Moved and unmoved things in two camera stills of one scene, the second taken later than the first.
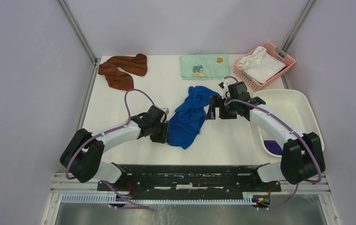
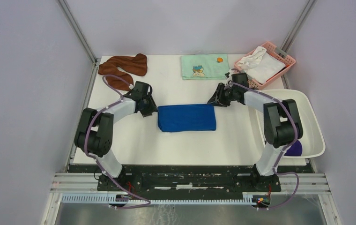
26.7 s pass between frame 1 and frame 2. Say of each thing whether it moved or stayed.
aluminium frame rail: stayed
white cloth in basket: stayed
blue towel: moved
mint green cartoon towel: stayed
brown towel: stayed
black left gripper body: moved
